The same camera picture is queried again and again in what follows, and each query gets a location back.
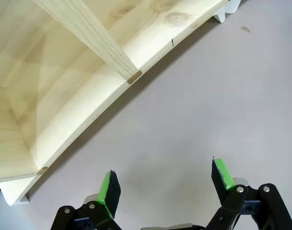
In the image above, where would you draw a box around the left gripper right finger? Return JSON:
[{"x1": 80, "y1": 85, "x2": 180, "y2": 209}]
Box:
[{"x1": 210, "y1": 156, "x2": 292, "y2": 230}]

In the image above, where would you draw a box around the white riser stand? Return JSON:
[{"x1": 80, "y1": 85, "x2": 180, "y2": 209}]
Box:
[
  {"x1": 0, "y1": 9, "x2": 227, "y2": 206},
  {"x1": 223, "y1": 0, "x2": 241, "y2": 14}
]

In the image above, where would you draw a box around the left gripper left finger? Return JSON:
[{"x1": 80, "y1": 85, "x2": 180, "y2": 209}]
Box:
[{"x1": 49, "y1": 169, "x2": 122, "y2": 230}]

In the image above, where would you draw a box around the light wooden shelf unit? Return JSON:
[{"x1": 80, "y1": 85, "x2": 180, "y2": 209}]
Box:
[{"x1": 0, "y1": 0, "x2": 230, "y2": 181}]

